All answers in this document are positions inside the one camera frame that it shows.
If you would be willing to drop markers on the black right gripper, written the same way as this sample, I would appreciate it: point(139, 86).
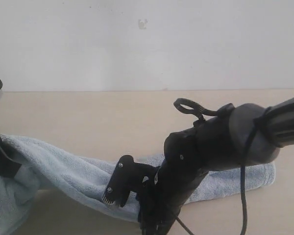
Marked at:
point(153, 217)

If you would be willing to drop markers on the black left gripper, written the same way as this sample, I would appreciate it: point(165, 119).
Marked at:
point(8, 167)

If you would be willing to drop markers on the light blue fluffy towel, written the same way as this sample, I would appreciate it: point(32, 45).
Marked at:
point(44, 166)

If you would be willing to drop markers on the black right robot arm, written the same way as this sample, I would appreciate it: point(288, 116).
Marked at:
point(231, 137)

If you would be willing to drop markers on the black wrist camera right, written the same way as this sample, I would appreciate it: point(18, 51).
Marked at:
point(128, 176)

